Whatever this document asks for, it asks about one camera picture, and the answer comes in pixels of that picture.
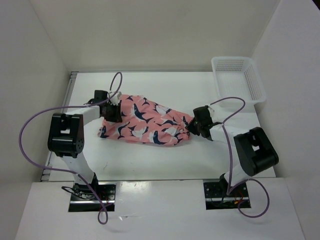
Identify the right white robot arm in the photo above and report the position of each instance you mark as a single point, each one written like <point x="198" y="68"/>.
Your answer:
<point x="250" y="150"/>

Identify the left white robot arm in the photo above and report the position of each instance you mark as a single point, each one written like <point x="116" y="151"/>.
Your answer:
<point x="67" y="135"/>

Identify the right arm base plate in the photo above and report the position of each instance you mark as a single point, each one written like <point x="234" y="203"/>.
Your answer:
<point x="216" y="197"/>

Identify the white plastic basket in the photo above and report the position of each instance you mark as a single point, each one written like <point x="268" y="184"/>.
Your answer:
<point x="237" y="76"/>

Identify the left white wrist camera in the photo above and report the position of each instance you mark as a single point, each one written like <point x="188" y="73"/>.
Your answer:
<point x="114" y="98"/>

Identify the pink shark print shorts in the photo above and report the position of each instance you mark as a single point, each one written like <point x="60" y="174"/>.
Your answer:
<point x="147" y="122"/>

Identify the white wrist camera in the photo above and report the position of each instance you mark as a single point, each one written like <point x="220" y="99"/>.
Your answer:
<point x="211" y="110"/>
<point x="114" y="98"/>

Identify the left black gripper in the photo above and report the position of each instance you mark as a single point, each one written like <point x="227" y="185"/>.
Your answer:
<point x="117" y="117"/>

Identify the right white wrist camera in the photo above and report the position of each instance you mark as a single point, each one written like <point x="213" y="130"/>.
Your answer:
<point x="211" y="110"/>

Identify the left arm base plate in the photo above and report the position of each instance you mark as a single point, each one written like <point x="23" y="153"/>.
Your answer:
<point x="83" y="199"/>

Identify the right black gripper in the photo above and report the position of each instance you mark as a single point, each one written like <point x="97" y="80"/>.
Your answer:
<point x="190" y="127"/>

